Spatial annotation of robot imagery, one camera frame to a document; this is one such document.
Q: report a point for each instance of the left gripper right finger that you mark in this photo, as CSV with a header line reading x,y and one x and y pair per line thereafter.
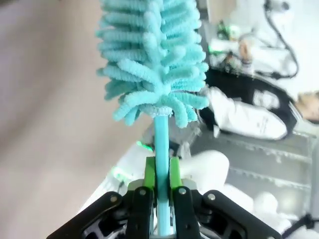
x,y
185,211

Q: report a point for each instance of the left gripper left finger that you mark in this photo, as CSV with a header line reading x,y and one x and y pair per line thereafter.
x,y
139,211

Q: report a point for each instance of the teal microfibre duster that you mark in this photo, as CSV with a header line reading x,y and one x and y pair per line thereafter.
x,y
154,74

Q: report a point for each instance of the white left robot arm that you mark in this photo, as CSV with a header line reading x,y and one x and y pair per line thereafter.
x,y
207,166

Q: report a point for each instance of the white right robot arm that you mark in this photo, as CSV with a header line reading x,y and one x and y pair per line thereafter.
x,y
264,201

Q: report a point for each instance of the person in black white jacket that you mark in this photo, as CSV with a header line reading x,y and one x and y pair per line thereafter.
x,y
249,119

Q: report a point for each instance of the aluminium profile frame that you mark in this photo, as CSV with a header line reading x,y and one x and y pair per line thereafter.
x,y
274,159

